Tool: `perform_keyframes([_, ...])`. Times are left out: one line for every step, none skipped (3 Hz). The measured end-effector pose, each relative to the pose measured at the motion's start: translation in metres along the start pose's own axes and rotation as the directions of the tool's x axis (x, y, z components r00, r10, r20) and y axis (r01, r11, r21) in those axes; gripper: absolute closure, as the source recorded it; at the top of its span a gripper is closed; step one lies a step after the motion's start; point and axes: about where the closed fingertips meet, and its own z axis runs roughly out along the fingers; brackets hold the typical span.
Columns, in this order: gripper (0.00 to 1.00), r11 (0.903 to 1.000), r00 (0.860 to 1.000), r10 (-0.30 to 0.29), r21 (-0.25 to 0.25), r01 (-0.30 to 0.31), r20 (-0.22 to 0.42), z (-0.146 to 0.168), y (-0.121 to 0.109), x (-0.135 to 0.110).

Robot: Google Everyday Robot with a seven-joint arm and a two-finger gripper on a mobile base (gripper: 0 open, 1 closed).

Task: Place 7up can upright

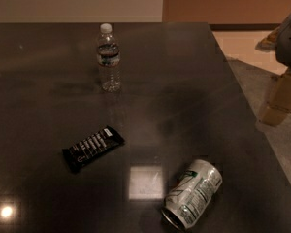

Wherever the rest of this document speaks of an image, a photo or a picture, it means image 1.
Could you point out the black snack bar wrapper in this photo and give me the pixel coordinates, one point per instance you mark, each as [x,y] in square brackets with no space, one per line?
[85,151]

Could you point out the clear plastic water bottle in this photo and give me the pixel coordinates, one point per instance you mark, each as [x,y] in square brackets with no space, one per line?
[108,58]

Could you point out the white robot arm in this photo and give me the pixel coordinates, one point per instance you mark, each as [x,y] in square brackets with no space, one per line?
[283,43]

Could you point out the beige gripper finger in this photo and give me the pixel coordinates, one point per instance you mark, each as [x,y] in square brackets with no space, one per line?
[277,104]

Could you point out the white green 7up can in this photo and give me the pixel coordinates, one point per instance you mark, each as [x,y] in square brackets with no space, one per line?
[184,204]

